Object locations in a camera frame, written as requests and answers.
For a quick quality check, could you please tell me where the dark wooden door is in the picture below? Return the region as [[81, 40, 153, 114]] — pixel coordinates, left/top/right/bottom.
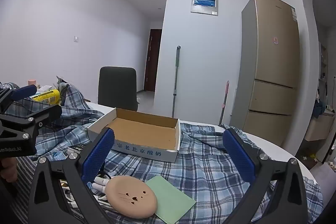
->
[[144, 28, 162, 93]]

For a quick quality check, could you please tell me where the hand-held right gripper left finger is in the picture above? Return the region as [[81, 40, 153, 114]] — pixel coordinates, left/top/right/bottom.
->
[[28, 127, 116, 224]]

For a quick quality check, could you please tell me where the yellow spray can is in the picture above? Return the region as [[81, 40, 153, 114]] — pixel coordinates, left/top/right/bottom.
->
[[31, 89, 61, 104]]

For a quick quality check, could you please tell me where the grey mop handle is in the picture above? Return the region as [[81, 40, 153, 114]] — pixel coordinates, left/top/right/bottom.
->
[[172, 46, 181, 118]]

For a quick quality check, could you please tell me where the beige drawer cabinet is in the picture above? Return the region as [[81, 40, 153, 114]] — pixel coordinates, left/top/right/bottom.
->
[[230, 0, 300, 147]]

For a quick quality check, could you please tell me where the person's left hand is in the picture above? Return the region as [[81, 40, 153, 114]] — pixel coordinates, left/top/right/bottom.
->
[[0, 157, 18, 184]]

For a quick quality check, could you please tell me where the grey green cloth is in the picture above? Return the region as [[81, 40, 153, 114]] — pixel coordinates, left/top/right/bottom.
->
[[56, 76, 71, 106]]

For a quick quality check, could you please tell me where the shallow cardboard box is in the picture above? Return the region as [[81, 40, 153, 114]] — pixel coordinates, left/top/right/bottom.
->
[[87, 108, 181, 163]]

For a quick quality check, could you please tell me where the blue plaid blanket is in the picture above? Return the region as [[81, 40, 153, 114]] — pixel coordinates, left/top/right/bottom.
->
[[0, 82, 323, 224]]

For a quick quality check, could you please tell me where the black cable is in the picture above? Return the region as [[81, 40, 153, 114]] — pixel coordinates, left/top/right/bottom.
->
[[97, 165, 114, 181]]

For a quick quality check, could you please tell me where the white charging cable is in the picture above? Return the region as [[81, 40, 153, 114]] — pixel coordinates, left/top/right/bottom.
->
[[60, 147, 116, 211]]

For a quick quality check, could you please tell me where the dark grey chair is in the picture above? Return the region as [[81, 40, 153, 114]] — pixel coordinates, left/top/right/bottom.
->
[[98, 67, 139, 112]]

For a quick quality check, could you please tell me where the red broom handle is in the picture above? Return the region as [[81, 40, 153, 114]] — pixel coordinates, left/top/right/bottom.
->
[[219, 80, 230, 126]]

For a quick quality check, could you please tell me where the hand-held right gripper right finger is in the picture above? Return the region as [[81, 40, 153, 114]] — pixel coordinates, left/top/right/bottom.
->
[[222, 128, 309, 224]]

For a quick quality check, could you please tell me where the white packet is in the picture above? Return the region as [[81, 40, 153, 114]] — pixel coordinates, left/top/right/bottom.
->
[[37, 84, 57, 95]]

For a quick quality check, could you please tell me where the tan round soft pad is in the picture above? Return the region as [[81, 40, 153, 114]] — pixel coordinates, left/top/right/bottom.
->
[[104, 175, 158, 219]]

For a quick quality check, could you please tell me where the person's striped shirt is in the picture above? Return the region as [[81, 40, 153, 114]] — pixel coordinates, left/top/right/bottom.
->
[[10, 156, 37, 224]]

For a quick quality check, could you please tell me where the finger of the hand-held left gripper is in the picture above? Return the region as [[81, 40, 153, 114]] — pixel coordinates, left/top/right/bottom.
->
[[0, 84, 37, 114], [0, 105, 63, 133]]

